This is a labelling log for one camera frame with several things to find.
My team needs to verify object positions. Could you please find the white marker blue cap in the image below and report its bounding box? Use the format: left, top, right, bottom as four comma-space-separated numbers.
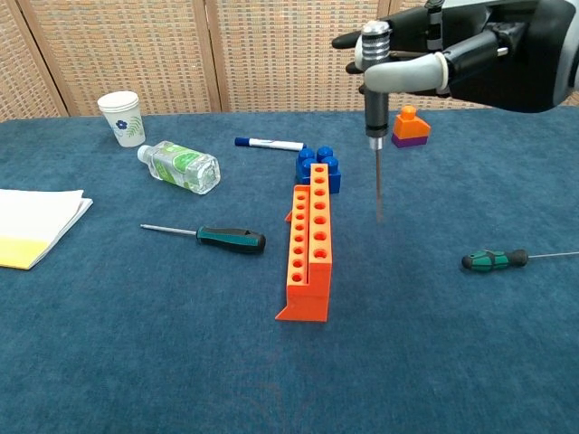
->
233, 136, 308, 153

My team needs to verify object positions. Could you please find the orange and purple building block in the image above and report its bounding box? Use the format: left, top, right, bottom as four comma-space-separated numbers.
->
391, 104, 432, 149

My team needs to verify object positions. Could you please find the silver black precision screwdriver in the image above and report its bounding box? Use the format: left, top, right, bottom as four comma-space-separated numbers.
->
360, 21, 392, 223

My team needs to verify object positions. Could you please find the woven bamboo folding screen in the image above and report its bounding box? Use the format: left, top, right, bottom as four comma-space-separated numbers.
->
0, 0, 579, 123

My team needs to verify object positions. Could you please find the white yellow notepad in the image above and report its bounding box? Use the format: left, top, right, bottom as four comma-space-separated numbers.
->
0, 188, 94, 271

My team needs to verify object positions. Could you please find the orange tool rack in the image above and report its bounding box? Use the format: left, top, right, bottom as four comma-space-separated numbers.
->
274, 164, 335, 324

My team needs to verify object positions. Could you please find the white floral paper cup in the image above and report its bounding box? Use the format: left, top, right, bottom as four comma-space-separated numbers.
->
97, 90, 147, 148

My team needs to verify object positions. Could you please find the blue felt tablecloth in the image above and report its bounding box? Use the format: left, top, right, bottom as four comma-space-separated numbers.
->
0, 106, 579, 434

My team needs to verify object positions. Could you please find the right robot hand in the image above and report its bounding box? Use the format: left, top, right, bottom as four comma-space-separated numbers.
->
331, 0, 579, 114

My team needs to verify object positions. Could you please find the clear plastic water bottle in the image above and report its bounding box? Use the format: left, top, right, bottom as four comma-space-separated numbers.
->
137, 140, 222, 196

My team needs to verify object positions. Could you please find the blue building block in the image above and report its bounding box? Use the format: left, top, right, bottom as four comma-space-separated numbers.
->
295, 145, 343, 194

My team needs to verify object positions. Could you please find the teal black handled screwdriver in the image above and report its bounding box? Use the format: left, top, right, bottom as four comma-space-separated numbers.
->
139, 222, 267, 255

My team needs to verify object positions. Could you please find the green black handled screwdriver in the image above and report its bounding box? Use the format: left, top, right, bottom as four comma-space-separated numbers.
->
460, 249, 579, 273

